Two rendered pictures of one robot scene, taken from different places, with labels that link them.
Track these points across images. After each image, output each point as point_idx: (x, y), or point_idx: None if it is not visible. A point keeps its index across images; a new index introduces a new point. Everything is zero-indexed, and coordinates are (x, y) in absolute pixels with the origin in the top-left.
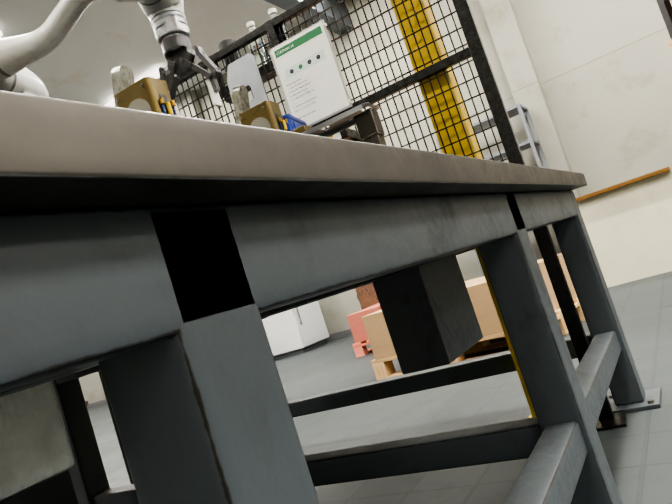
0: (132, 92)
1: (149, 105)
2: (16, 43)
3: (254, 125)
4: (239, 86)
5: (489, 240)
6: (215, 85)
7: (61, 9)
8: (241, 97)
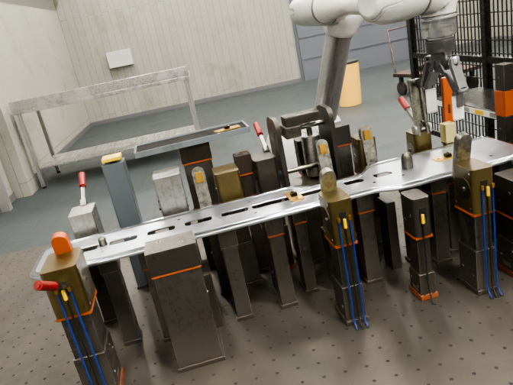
0: (324, 203)
1: (330, 221)
2: (328, 7)
3: (460, 181)
4: (460, 137)
5: None
6: (458, 102)
7: (346, 9)
8: (459, 147)
